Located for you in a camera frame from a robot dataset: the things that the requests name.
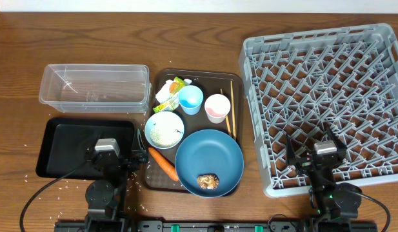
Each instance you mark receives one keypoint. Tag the left wooden chopstick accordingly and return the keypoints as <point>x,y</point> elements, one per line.
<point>227,120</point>

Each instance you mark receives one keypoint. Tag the large blue plate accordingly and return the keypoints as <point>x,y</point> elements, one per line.
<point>208,152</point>

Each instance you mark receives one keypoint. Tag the wooden chopstick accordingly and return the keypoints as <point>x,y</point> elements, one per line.
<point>233,110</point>
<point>227,120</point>

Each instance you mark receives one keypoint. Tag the orange carrot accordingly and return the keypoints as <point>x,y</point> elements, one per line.
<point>165,165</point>

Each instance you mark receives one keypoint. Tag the light blue cup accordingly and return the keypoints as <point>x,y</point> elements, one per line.
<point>190,99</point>

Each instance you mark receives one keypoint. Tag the grey dishwasher rack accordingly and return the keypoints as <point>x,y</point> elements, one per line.
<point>300,84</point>

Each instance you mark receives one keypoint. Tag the brown serving tray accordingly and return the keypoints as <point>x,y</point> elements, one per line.
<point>153,176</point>

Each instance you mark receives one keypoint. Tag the white green wrapper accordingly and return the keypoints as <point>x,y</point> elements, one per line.
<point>167,96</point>

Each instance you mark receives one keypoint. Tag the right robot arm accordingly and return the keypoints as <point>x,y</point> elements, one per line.
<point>336,204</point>

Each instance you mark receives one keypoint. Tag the brown food scrap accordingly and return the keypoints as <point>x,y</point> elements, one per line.
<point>209,181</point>

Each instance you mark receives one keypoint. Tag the black tray bin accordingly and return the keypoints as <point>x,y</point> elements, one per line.
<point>66,141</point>

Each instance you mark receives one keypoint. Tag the small light-blue rice bowl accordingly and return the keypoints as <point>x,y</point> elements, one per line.
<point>164,130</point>

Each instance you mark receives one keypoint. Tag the clear plastic bin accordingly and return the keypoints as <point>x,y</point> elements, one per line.
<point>96,88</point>

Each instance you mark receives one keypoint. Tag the right wooden chopstick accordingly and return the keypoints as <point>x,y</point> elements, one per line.
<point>233,110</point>

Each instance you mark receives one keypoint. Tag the pink cup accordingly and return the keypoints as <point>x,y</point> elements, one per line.
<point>217,107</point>

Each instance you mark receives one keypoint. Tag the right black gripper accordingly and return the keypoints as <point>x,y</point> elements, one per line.
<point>343,147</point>

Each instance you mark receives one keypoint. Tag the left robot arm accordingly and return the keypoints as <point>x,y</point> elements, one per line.
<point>106,196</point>

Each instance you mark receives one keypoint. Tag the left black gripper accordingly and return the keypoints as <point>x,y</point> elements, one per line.
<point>142,152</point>

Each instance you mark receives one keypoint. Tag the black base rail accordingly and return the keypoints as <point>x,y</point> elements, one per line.
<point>159,226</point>

